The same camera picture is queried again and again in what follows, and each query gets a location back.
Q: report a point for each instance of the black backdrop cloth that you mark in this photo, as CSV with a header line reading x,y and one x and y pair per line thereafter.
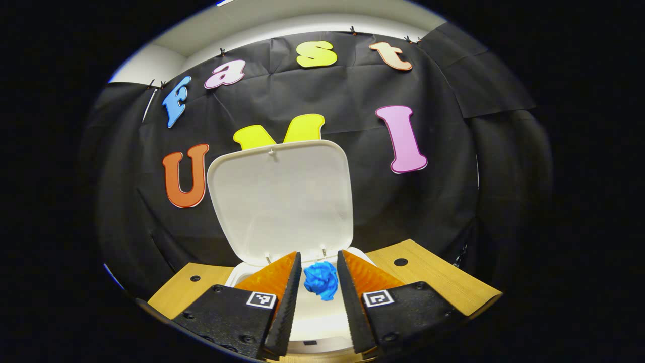
x,y
428,201

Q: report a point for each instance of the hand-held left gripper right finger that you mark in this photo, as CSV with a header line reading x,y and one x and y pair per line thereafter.
x,y
352,312

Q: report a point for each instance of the white desktop garbage bin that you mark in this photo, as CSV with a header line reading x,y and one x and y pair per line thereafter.
x,y
277,201

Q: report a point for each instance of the blue paper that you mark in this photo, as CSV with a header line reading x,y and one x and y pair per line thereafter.
x,y
322,282

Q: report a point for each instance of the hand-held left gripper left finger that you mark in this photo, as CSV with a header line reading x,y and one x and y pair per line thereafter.
x,y
287,312

